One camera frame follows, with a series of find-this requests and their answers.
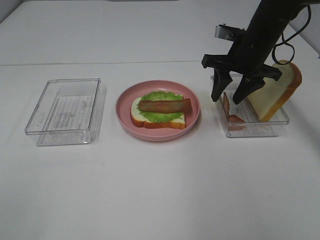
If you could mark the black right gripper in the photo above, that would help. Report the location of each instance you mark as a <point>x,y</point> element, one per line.
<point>246,56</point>

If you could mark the bacon strip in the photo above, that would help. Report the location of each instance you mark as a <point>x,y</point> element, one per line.
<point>236,123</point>
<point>165,106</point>

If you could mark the green lettuce leaf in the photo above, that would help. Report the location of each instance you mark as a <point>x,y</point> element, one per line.
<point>154,117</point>

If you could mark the bread slice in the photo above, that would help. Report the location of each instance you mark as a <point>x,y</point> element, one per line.
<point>267,100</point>
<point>173,125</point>

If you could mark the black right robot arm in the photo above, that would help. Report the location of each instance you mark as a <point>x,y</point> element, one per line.
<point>272,17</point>

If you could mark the clear plastic right tray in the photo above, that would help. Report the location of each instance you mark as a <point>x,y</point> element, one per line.
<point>253,126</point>

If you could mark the clear plastic tray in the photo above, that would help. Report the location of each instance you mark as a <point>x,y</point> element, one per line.
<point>68,112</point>
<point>253,126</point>

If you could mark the pink round plate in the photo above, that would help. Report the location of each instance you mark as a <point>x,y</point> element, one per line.
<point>125,100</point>

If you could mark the clear plastic left tray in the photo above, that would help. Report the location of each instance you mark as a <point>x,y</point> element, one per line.
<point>68,112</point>

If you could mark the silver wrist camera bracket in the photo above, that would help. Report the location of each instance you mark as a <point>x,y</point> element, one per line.
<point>225,32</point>

